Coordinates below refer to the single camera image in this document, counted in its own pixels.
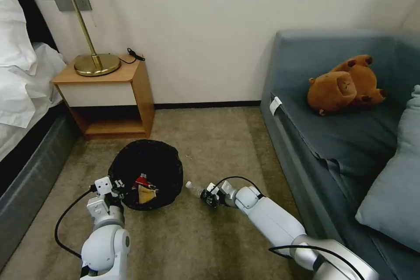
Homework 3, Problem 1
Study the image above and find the black baseboard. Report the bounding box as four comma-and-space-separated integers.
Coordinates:
153, 98, 264, 111

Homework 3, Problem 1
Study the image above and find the light blue cushion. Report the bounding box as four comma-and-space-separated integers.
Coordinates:
355, 84, 420, 255

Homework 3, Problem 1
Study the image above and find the black mesh trash bin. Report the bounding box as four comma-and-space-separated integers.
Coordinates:
107, 139, 184, 213

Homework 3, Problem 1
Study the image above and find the wooden nightstand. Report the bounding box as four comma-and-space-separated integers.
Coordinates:
51, 52, 156, 140

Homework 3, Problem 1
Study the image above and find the grey wall socket plate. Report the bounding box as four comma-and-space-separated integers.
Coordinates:
55, 0, 93, 12

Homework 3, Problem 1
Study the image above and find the clear plastic bottle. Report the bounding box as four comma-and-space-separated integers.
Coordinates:
185, 180, 206, 199

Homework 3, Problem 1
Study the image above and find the blue-grey sofa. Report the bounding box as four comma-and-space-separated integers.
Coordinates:
260, 28, 420, 280

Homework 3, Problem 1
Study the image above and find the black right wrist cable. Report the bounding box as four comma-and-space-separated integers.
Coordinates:
212, 176, 265, 200

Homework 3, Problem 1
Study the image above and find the white nightstand drawer front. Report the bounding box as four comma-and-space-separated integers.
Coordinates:
53, 84, 136, 108

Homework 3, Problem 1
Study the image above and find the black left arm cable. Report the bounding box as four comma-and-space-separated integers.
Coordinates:
54, 188, 100, 259

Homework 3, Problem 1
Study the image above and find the white bed duvet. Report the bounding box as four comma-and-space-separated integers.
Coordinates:
0, 0, 69, 163

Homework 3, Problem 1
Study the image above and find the black headboard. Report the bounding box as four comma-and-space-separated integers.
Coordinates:
17, 0, 63, 55

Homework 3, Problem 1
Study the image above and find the yellow snack packet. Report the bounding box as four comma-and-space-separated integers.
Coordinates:
137, 184, 157, 204

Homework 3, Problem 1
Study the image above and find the red snack wrapper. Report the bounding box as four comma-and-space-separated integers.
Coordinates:
132, 173, 159, 193

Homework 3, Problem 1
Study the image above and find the white sofa tag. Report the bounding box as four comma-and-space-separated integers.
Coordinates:
270, 96, 284, 116

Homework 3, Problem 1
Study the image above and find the grey bed base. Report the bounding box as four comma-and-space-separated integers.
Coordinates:
0, 104, 83, 263

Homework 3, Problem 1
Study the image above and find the black lamp cord with switch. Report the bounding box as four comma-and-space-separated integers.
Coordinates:
117, 47, 146, 64

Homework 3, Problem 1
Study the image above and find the black right elbow cable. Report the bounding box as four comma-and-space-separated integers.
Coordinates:
268, 243, 333, 259

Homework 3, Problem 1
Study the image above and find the brown capybara plush toy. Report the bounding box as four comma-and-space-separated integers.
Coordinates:
307, 54, 389, 117

